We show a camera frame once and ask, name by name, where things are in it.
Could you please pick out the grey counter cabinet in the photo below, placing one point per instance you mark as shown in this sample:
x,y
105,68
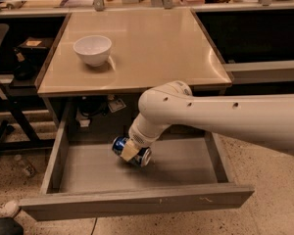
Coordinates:
x,y
150,47

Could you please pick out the white ceramic bowl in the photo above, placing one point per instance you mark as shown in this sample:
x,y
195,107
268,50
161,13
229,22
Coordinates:
x,y
93,50

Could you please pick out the blue pepsi can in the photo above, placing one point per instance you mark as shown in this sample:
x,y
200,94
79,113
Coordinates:
x,y
141,159

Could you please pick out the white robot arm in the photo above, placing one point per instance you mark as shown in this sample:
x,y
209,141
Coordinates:
x,y
266,120

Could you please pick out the white power adapter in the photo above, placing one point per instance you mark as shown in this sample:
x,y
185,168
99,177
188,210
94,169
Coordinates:
x,y
82,120

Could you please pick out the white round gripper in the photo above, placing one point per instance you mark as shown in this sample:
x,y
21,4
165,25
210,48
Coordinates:
x,y
139,138

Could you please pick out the black box with label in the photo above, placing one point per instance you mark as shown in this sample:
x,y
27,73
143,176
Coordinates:
x,y
36,46

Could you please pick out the grey open top drawer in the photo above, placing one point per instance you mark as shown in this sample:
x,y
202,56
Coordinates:
x,y
188,172

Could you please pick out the white shoe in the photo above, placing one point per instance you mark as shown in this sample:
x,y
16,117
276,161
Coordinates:
x,y
9,209

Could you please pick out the empty plastic bottle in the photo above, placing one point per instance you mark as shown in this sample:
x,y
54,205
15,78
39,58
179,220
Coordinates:
x,y
25,165

